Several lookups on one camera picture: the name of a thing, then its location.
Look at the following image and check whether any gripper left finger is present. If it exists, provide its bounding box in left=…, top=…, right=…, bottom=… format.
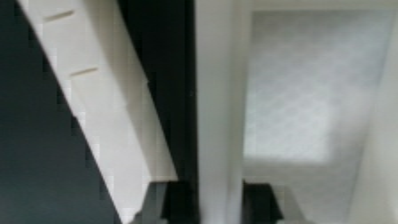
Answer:
left=132, top=181, right=199, bottom=224

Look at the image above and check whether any long white cabinet top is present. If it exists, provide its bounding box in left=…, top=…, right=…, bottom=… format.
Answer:
left=18, top=0, right=178, bottom=224

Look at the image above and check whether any white cabinet body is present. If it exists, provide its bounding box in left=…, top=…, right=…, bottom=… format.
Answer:
left=196, top=0, right=398, bottom=224

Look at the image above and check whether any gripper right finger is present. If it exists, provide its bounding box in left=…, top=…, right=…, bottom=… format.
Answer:
left=242, top=183, right=284, bottom=224

